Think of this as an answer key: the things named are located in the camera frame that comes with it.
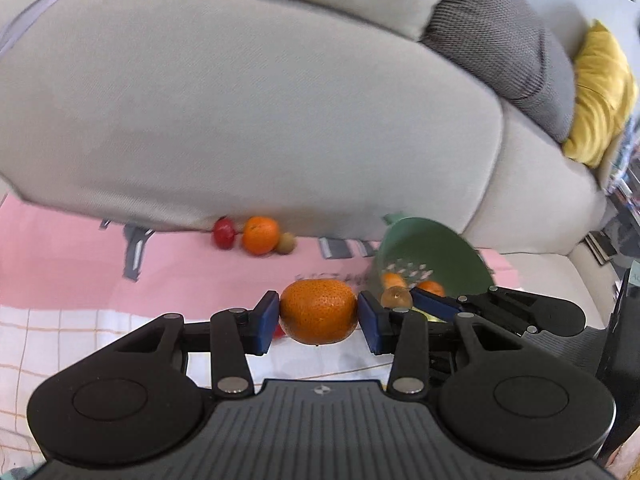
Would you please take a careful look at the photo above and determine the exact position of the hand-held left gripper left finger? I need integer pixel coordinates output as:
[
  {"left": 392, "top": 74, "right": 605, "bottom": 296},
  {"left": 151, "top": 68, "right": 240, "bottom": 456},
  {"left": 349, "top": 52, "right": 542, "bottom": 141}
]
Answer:
[{"left": 107, "top": 290, "right": 280, "bottom": 397}]

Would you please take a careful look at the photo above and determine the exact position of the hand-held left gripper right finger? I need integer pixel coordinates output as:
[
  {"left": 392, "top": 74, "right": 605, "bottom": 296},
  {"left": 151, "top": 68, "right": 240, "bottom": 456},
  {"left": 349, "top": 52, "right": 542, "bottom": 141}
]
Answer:
[{"left": 357, "top": 292, "right": 531, "bottom": 397}]

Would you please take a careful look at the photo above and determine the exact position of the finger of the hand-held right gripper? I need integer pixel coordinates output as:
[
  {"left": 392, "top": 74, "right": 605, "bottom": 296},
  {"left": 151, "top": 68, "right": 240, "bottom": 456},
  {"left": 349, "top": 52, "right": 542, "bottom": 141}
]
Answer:
[{"left": 412, "top": 285, "right": 538, "bottom": 335}]

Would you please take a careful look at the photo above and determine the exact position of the green plastic colander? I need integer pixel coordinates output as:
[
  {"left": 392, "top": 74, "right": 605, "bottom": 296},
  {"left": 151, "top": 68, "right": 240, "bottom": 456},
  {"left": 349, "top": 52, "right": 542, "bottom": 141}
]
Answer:
[{"left": 367, "top": 213, "right": 496, "bottom": 322}]

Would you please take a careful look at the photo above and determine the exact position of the cluttered side shelf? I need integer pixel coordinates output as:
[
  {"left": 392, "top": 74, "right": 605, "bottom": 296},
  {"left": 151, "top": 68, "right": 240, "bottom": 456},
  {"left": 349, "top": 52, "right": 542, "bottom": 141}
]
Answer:
[{"left": 582, "top": 115, "right": 640, "bottom": 271}]

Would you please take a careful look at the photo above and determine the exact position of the lemon print checked mat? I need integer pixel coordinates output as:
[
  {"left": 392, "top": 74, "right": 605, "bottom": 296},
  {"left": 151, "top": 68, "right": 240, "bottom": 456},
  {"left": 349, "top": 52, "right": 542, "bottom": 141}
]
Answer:
[{"left": 0, "top": 192, "right": 511, "bottom": 480}]

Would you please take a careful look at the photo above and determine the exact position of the beige fabric sofa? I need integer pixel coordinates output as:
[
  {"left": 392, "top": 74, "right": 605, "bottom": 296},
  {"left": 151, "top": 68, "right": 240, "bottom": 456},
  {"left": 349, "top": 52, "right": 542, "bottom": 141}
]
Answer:
[{"left": 0, "top": 0, "right": 623, "bottom": 376}]

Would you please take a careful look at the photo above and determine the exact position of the yellow cushion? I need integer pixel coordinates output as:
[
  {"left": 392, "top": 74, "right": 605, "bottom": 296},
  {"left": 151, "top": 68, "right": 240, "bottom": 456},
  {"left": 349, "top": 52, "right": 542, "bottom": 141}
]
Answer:
[{"left": 562, "top": 20, "right": 638, "bottom": 168}]

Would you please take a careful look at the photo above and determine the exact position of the houndstooth cushion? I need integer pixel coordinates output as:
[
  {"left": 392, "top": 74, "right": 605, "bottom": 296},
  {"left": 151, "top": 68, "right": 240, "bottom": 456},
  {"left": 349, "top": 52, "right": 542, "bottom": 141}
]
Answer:
[{"left": 422, "top": 0, "right": 576, "bottom": 143}]

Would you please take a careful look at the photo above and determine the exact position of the lilac ribbon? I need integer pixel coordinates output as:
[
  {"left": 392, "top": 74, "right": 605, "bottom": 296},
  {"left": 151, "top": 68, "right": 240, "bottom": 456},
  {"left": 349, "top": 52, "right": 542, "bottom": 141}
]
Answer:
[{"left": 0, "top": 0, "right": 96, "bottom": 56}]

